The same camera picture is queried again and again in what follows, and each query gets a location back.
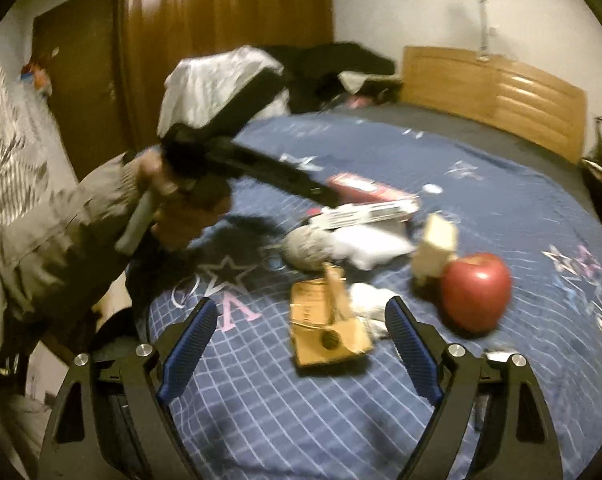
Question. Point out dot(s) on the grey paper ball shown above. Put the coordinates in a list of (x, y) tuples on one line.
[(307, 248)]

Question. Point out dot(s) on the brown wooden wardrobe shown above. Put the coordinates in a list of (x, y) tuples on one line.
[(108, 59)]

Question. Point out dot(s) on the white bottle cap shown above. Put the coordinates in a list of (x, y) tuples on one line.
[(433, 189)]

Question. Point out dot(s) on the wooden headboard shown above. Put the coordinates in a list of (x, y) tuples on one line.
[(498, 92)]

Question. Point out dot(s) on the red cigarette box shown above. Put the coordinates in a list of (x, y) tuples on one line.
[(354, 189)]

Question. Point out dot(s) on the long white printed box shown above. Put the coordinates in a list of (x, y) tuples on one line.
[(329, 219)]

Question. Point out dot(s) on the brown cardboard box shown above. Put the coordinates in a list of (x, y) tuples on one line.
[(323, 328)]

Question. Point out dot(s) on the white crumpled cloth cover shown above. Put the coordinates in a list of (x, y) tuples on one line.
[(199, 87)]

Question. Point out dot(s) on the black clothes pile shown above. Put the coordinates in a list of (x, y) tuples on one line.
[(312, 74)]

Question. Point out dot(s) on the person left hand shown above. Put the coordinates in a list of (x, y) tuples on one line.
[(182, 215)]

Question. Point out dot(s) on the white paper wrapper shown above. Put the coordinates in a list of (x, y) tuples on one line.
[(369, 245)]

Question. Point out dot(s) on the white knotted sock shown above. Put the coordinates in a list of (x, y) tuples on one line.
[(369, 304)]

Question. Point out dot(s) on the red apple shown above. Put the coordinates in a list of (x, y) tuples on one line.
[(475, 291)]

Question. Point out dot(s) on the beige foam sponge block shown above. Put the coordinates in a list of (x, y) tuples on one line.
[(437, 247)]

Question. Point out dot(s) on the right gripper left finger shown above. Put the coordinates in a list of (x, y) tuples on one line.
[(112, 418)]

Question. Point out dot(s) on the grey jacket forearm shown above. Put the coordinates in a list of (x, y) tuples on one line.
[(58, 259)]

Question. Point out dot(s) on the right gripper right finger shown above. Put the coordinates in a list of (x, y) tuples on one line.
[(517, 438)]

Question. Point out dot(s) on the blue checkered star quilt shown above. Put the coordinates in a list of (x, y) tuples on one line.
[(250, 413)]

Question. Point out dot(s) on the dark grey bed sheet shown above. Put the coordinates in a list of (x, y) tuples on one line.
[(490, 140)]

